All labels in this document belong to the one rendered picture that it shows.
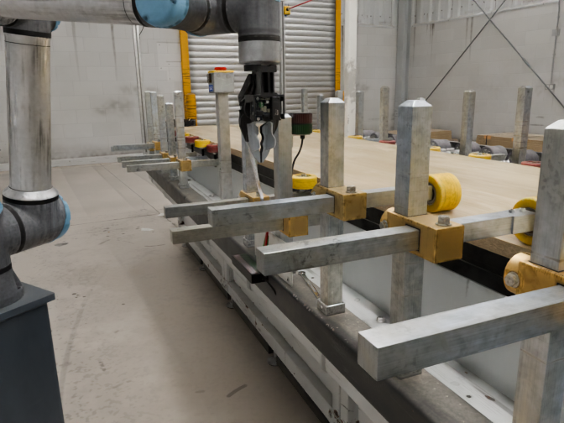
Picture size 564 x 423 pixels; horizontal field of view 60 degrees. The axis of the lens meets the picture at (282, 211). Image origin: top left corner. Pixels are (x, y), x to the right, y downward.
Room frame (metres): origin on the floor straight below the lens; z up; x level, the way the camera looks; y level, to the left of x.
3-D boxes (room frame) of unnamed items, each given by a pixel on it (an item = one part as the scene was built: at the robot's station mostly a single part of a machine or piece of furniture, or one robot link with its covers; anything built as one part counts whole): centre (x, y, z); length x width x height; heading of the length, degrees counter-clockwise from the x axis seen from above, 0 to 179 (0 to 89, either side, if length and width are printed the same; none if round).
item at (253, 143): (1.09, 0.05, 1.04); 0.06 x 0.03 x 0.09; 22
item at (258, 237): (1.20, 0.03, 0.75); 0.26 x 0.01 x 0.10; 23
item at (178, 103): (2.34, 0.48, 0.92); 0.03 x 0.03 x 0.48; 23
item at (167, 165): (2.29, 0.50, 0.82); 0.43 x 0.03 x 0.04; 113
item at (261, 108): (1.09, 0.04, 1.15); 0.09 x 0.08 x 0.12; 22
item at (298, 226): (1.17, -0.02, 0.85); 0.13 x 0.06 x 0.05; 23
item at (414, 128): (0.72, -0.20, 0.90); 0.03 x 0.03 x 0.48; 23
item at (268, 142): (1.10, 0.03, 1.04); 0.06 x 0.03 x 0.09; 22
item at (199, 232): (1.12, 0.05, 0.84); 0.43 x 0.03 x 0.04; 113
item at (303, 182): (1.44, -0.07, 0.85); 0.08 x 0.08 x 0.11
